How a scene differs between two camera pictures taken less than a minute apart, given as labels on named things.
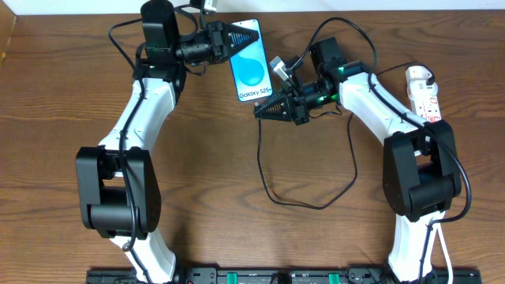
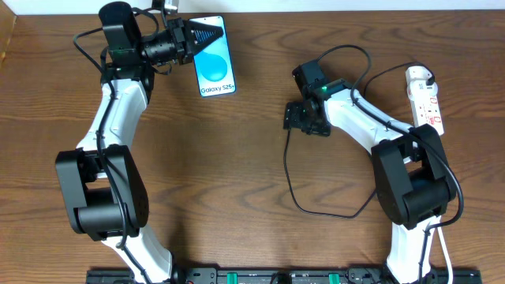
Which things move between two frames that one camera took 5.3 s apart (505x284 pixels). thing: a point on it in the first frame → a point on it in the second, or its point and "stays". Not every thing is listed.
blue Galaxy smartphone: [250, 67] → [213, 62]
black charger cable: [353, 140] → [430, 81]
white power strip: [424, 97] stays
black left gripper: [217, 42] → [183, 41]
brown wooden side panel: [8, 20] stays
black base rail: [285, 276] stays
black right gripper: [298, 107] → [294, 117]
